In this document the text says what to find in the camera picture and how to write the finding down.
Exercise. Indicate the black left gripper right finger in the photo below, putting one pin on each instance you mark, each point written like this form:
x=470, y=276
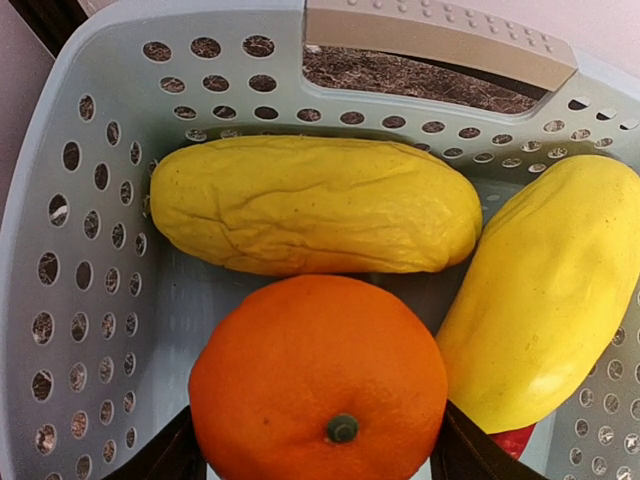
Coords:
x=463, y=451

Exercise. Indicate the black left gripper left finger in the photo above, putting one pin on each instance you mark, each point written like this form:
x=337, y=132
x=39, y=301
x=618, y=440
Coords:
x=173, y=454

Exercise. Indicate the red chili pepper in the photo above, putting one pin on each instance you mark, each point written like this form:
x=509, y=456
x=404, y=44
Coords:
x=514, y=442

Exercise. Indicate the orange fruit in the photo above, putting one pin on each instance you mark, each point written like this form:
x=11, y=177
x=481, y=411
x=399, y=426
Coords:
x=318, y=377

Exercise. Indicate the yellow oblong fruit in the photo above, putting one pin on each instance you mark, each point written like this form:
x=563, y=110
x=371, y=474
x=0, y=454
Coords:
x=547, y=288

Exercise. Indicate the yellow banana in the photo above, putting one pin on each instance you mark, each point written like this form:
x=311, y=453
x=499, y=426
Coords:
x=285, y=205

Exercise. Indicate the blue plastic basket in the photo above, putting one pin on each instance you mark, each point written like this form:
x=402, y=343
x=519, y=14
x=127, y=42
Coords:
x=101, y=319

